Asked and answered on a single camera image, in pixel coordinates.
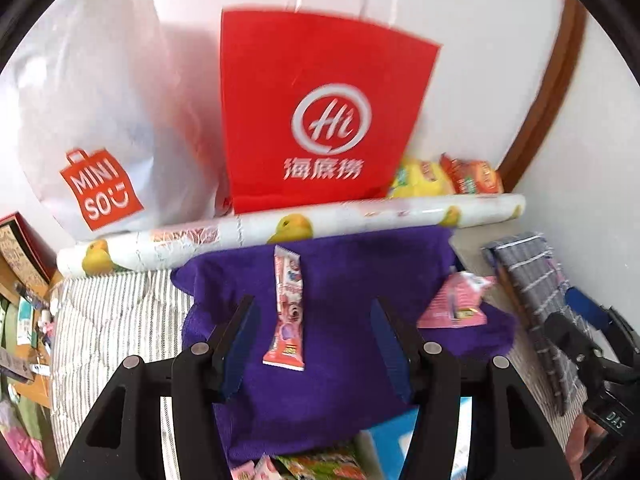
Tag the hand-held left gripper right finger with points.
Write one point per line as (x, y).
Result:
(395, 355)

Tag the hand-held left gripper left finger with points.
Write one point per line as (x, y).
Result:
(239, 355)

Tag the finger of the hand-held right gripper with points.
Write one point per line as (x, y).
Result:
(622, 330)
(570, 335)

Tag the long pink snack packet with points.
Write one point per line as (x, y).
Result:
(287, 310)

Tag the green snack packet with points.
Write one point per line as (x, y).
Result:
(325, 467)

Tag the person's right hand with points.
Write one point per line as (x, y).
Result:
(585, 442)

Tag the grey checked cloth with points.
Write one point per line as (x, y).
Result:
(540, 290)

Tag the pink triangular snack packet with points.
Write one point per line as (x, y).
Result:
(440, 310)

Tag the blue and white box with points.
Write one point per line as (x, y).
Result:
(390, 435)

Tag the purple cloth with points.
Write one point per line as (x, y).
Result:
(340, 285)

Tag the pale pink snack packet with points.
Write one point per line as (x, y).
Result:
(475, 285)

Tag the fruit-print paper roll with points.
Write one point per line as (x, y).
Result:
(165, 247)

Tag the striped bedding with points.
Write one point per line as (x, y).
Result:
(105, 320)

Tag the yellow round snack packet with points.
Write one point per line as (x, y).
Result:
(420, 180)

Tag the orange snack packet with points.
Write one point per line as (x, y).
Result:
(472, 175)

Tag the wooden side desk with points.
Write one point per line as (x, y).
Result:
(30, 390)

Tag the pile of small toiletries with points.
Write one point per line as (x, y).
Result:
(25, 325)

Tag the pink cloth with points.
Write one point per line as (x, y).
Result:
(22, 440)

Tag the red picture box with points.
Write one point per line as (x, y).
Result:
(20, 250)

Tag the red paper bag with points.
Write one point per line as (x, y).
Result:
(320, 110)

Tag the white plastic shopping bag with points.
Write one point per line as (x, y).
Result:
(95, 110)

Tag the brown wooden frame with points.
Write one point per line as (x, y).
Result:
(550, 85)

